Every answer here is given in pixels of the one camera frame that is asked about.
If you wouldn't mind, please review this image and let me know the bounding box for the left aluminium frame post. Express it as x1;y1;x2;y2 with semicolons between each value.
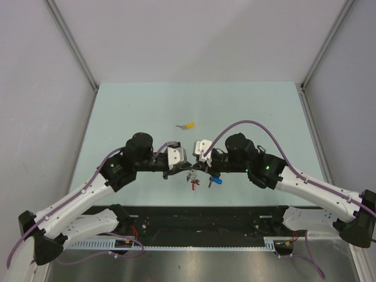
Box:
43;0;99;92

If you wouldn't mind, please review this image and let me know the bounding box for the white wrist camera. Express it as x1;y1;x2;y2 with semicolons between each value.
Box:
167;142;187;170
193;139;212;167

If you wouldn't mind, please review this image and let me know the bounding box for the right aluminium frame post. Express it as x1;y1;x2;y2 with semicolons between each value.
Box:
299;0;356;89

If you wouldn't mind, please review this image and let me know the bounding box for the aluminium frame post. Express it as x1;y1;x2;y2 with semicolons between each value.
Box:
299;0;356;89
43;0;99;92

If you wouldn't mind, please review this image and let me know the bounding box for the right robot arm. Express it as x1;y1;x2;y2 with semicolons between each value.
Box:
193;133;375;248

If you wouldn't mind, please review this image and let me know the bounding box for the red handled key organizer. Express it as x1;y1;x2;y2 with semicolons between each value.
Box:
186;169;200;191

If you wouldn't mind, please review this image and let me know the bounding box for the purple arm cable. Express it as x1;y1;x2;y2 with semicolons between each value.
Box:
5;140;182;270
202;119;376;218

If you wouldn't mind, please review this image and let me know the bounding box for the yellow tagged key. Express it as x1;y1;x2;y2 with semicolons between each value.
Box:
176;122;195;130

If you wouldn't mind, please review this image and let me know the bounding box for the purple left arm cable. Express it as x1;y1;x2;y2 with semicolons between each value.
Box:
5;140;182;270

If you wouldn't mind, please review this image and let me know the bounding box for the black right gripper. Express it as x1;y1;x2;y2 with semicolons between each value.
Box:
193;152;249;179

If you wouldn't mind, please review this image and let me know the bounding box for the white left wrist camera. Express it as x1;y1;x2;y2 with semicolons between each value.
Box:
167;142;187;170

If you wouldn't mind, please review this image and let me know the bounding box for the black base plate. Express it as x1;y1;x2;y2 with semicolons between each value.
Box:
82;205;306;240

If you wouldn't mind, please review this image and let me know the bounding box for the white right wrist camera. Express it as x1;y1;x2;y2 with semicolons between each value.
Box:
193;139;212;167

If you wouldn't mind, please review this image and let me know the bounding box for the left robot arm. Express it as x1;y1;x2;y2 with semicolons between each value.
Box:
18;132;192;266

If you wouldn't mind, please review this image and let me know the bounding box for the grey slotted cable duct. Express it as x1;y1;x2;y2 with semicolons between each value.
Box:
64;236;294;253

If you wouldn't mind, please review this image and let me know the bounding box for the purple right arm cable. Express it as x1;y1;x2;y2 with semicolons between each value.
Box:
202;119;376;218

